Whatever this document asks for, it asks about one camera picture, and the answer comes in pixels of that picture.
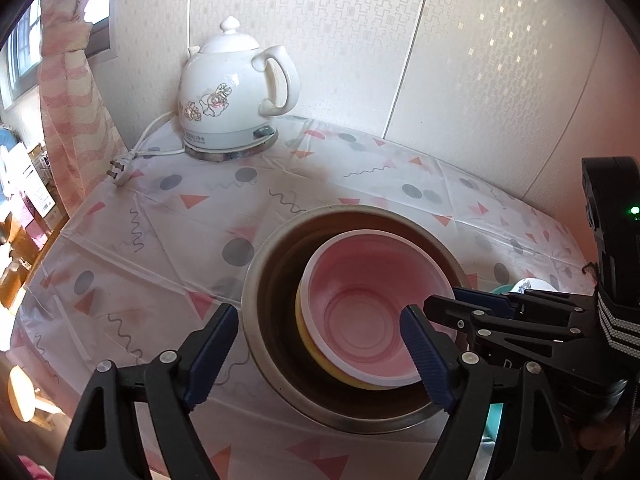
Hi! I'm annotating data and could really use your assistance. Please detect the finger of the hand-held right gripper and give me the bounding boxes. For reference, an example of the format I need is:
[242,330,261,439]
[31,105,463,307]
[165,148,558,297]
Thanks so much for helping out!
[423,295,618,396]
[451,286,601,333]

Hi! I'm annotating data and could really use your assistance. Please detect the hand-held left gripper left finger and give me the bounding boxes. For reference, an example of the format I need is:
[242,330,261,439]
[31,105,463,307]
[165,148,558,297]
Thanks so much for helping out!
[55,302,240,480]

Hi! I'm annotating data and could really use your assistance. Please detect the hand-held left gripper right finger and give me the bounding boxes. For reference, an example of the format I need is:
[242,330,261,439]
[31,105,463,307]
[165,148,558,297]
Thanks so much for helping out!
[399,304,596,480]

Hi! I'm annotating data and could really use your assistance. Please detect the teal plate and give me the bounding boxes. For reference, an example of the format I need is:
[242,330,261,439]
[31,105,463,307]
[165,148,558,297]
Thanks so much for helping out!
[479,282,513,443]

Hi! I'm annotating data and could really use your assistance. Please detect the large white dragon-print plate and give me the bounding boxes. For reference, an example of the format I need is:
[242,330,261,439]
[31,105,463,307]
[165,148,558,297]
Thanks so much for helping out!
[510,277,557,295]

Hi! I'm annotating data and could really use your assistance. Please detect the stainless steel bowl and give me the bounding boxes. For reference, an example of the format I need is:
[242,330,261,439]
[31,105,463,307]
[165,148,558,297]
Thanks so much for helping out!
[241,204,467,435]

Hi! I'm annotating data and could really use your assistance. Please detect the pink plastic bowl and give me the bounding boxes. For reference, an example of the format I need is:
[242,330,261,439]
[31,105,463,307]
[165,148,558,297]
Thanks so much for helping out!
[300,230,457,387]

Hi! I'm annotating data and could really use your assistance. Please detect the yellow plastic bowl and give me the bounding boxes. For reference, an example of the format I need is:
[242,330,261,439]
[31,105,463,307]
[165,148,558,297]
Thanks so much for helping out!
[295,280,396,391]

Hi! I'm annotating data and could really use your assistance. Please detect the patterned plastic tablecloth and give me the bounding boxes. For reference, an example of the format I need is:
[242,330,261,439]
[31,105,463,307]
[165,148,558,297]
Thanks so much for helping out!
[10,115,601,480]

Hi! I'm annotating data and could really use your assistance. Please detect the round wooden stool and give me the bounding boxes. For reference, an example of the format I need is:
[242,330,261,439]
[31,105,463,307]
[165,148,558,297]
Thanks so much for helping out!
[7,364,41,423]

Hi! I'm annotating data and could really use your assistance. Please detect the metal kettle base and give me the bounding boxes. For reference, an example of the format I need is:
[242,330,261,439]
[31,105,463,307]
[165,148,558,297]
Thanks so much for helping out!
[183,126,279,164]

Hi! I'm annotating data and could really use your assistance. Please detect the wooden side table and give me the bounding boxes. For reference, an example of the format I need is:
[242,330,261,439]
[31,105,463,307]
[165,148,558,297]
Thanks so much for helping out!
[0,210,38,311]

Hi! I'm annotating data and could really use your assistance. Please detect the white carton box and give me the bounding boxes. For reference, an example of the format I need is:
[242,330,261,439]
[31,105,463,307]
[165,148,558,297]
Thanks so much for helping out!
[0,142,56,221]

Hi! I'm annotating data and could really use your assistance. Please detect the white floral ceramic kettle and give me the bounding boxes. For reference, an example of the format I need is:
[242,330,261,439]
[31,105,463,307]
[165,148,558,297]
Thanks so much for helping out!
[178,16,301,152]

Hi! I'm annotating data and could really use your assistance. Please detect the pink striped curtain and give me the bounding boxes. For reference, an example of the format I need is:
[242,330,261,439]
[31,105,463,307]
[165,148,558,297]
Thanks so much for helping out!
[37,0,127,217]

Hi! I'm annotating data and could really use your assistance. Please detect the window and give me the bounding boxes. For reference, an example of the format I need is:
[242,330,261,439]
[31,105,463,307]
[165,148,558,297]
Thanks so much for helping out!
[0,0,45,111]

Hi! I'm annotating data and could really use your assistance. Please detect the white power cord with plug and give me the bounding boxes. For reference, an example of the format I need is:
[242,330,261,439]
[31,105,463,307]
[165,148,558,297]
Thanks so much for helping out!
[107,111,187,188]

